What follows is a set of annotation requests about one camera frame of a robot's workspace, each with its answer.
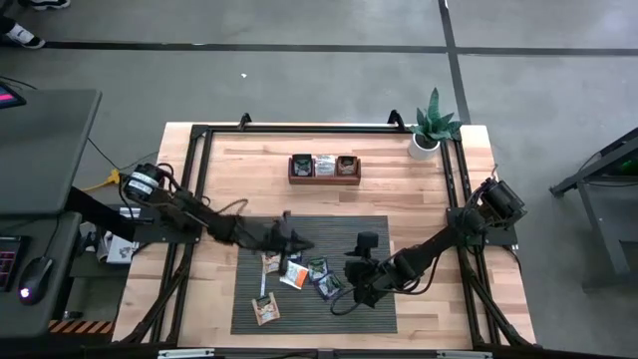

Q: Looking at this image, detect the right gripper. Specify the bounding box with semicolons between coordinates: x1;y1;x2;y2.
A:
342;251;396;309

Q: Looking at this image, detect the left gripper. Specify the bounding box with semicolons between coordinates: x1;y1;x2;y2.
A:
256;209;316;274

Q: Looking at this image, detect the white orange tea bag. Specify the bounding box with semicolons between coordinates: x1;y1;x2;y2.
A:
314;154;337;178
278;260;310;291

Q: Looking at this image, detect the tan vanilla cinnamon tea bag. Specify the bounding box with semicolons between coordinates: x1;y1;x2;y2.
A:
261;251;283;275
336;155;360;178
250;292;281;327

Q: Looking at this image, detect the grey woven table mat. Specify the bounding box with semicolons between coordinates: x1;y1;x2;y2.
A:
229;214;399;336

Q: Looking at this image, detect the wooden three-compartment tray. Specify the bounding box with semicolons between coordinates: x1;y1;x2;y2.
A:
287;154;362;186

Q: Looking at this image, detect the snake plant in white pot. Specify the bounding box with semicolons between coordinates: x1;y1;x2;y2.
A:
407;87;465;163

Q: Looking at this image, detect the white box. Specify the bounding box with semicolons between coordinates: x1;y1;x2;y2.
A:
97;233;141;265

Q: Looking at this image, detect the yellow power plug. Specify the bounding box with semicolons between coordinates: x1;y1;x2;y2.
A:
82;168;126;194

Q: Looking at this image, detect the orange black hazard strip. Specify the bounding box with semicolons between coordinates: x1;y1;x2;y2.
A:
48;319;115;335

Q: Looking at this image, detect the black metal stand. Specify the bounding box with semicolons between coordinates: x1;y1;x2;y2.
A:
547;127;638;290

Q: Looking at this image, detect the black computer mouse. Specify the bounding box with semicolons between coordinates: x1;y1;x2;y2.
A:
18;255;55;306

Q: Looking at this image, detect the backlit keyboard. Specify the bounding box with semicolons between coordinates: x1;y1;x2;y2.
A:
0;235;25;294

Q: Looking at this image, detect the dark grey desk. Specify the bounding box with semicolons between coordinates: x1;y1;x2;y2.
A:
0;211;84;340

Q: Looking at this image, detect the monitor with pink screen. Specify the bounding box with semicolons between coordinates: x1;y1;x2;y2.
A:
0;82;28;110

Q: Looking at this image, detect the person's shoe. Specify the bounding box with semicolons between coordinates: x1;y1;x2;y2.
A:
22;0;72;12
0;17;46;51

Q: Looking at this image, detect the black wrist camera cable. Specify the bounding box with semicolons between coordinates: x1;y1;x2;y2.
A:
330;287;361;317

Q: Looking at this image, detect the silver frame bracket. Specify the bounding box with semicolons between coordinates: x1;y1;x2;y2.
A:
158;348;216;359
437;350;492;359

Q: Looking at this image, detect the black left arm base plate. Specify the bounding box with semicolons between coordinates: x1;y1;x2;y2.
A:
133;218;205;245

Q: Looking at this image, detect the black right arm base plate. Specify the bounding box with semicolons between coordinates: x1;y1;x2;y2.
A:
446;206;519;248

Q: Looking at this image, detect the black floor cable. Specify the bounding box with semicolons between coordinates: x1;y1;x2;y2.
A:
87;137;160;174

